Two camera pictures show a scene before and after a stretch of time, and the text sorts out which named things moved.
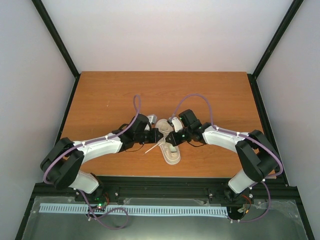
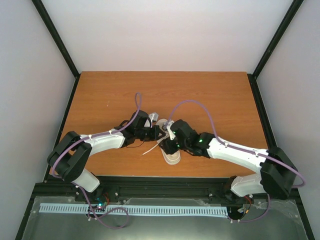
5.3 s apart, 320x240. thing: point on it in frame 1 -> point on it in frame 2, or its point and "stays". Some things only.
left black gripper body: x=151 y=139 stays
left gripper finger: x=159 y=135 stays
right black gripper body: x=181 y=139 -> x=172 y=148
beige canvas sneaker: x=170 y=154 stays
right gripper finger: x=170 y=138 -> x=163 y=145
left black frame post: x=51 y=28 stays
